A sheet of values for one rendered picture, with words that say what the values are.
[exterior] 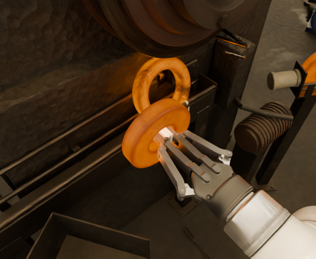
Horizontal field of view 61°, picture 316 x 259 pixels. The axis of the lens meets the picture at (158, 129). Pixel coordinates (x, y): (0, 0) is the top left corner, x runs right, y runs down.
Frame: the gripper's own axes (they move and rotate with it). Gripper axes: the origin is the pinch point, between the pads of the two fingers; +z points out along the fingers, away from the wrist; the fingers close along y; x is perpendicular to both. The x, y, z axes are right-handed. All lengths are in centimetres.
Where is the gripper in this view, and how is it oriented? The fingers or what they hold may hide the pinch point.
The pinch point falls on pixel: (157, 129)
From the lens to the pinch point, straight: 52.4
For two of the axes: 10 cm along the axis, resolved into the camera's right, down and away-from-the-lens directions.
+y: 7.7, -4.8, 4.2
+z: -6.4, -6.1, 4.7
